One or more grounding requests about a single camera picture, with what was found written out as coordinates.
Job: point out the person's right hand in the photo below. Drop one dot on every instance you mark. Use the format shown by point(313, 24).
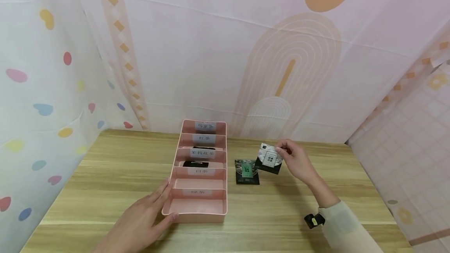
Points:
point(299, 161)

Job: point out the person's left hand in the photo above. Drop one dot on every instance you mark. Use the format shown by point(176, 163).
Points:
point(137, 223)

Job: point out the person's right thumb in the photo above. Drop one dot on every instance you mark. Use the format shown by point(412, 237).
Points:
point(284, 156)

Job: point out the person's right index finger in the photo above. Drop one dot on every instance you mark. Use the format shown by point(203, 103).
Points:
point(287, 143)

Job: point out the person's left fingers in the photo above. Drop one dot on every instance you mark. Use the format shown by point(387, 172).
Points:
point(160, 191)

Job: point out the person's left thumb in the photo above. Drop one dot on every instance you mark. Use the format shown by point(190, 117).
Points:
point(167, 220)

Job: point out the white label black tea packet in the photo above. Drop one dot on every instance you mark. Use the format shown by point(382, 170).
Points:
point(269, 158)

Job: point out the pink compartment organizer box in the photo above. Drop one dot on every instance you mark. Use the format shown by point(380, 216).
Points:
point(198, 206)

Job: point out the person's right forearm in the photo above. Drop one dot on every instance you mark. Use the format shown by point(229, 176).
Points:
point(337, 214)

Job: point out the green label black tea packet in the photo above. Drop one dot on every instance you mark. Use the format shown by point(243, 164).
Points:
point(247, 171)

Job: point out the black wrist band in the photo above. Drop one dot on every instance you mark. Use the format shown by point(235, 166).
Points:
point(314, 220)

